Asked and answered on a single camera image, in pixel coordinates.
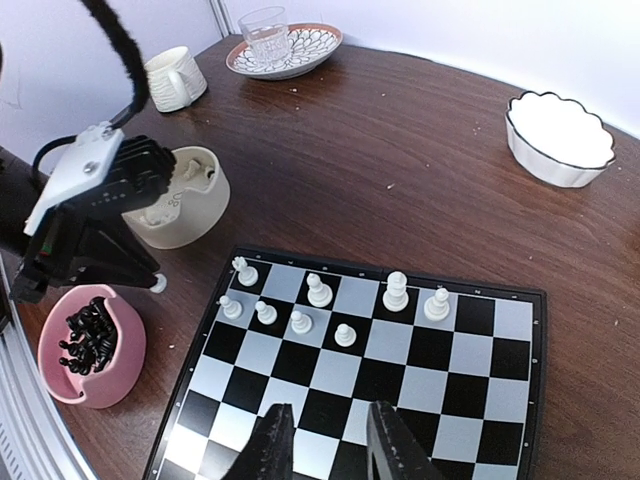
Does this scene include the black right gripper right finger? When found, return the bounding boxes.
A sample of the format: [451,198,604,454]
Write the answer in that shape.
[366,401,444,479]

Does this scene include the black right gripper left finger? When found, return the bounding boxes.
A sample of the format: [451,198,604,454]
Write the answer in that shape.
[223,403,295,480]

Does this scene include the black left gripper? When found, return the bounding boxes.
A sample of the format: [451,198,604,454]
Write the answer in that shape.
[9,135,175,303]

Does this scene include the white chess piece tall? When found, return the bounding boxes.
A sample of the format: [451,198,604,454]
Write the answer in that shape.
[382,271,409,312]
[424,287,450,321]

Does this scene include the white rook corner piece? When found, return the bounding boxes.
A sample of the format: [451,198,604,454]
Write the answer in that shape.
[232,256,259,287]

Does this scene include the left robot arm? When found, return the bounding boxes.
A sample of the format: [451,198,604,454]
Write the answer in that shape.
[1,135,176,304]

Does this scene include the black chess pieces pile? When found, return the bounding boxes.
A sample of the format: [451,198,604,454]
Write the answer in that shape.
[58,296,119,376]

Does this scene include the white chess pieces pile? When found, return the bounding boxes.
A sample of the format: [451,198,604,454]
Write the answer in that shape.
[141,158,215,226]

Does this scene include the black and white chessboard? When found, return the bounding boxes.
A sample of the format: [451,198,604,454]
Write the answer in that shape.
[144,246,548,479]

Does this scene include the cream bowl with spout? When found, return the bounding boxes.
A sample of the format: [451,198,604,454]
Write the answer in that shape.
[123,146,231,250]

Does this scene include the pink bowl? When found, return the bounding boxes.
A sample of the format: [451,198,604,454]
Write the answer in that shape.
[37,284,146,409]

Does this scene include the white textured ceramic mug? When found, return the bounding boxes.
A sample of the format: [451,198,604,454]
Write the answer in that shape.
[144,46,208,113]

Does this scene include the clear glass tumbler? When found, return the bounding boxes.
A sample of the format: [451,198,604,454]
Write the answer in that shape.
[237,6,291,67]

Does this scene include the patterned saucer plate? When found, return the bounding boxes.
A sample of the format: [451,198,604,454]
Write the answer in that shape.
[226,23,343,81]

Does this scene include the white scalloped bowl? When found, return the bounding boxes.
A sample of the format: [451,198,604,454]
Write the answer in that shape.
[505,91,616,189]

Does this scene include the aluminium front rail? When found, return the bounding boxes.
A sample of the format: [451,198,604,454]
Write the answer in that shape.
[1,269,97,479]

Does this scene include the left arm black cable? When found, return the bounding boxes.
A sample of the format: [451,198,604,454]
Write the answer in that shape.
[29,0,151,176]

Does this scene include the aluminium frame post left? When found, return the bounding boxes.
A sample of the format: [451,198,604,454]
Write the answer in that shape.
[208,0,234,38]

